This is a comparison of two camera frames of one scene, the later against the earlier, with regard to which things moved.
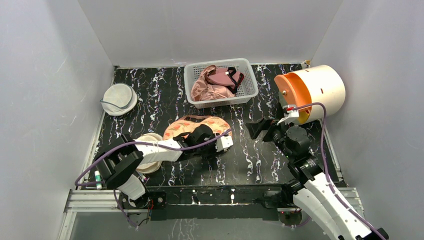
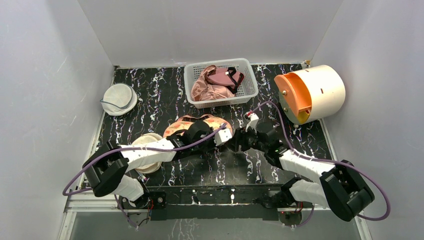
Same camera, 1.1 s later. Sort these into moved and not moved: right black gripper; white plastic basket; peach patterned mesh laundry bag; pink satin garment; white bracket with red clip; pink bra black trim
Moved: white bracket with red clip; right black gripper
Not moved: pink bra black trim; peach patterned mesh laundry bag; pink satin garment; white plastic basket
